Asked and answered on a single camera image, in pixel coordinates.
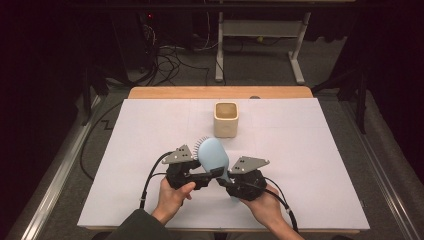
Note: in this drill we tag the aluminium floor rail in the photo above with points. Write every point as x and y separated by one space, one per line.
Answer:
56 180
383 166

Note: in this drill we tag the black computer tower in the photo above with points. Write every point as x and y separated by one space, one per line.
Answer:
133 40

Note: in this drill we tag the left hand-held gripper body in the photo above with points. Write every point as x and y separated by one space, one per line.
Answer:
178 156

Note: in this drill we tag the person's right hand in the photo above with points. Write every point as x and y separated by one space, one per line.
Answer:
268 210

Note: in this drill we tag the wooden table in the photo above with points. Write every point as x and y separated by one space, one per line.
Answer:
200 92

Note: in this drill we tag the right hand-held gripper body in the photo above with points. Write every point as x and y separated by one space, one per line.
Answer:
248 183

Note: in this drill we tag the beige square cup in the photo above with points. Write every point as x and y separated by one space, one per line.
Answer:
226 128

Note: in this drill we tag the light blue hairbrush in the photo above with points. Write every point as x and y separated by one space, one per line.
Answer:
213 155

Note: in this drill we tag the white table sheet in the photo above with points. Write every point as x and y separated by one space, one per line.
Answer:
293 140

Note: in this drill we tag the white metal desk frame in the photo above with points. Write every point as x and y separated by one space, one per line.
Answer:
263 28

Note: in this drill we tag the person's left hand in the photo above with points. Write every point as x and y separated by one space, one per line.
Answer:
170 200

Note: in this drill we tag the black metal stand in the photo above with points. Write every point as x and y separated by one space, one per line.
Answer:
360 100
87 96

